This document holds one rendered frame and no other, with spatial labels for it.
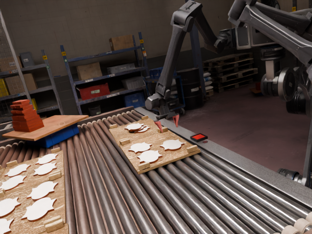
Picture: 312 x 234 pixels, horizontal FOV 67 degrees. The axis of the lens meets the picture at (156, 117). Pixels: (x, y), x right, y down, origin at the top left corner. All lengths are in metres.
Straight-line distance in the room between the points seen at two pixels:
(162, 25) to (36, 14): 3.07
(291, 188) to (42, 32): 5.92
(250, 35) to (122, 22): 5.17
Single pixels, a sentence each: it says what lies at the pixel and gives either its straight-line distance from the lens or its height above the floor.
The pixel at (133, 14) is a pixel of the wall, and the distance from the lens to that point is 6.62.
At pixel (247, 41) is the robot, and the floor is 1.42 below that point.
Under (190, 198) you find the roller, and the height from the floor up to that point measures 0.92.
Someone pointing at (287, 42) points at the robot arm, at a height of 1.42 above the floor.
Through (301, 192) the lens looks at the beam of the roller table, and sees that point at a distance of 0.99.
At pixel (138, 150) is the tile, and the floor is 0.95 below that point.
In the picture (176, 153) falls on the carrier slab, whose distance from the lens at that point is 1.26.
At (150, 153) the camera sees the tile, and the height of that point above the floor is 0.95.
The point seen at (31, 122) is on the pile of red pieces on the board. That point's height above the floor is 1.11.
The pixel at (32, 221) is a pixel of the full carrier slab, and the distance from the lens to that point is 1.09.
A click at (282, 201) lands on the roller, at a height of 0.91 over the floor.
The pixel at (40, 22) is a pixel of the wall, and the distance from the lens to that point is 6.31.
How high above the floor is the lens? 1.48
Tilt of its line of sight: 16 degrees down
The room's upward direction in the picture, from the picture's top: 11 degrees counter-clockwise
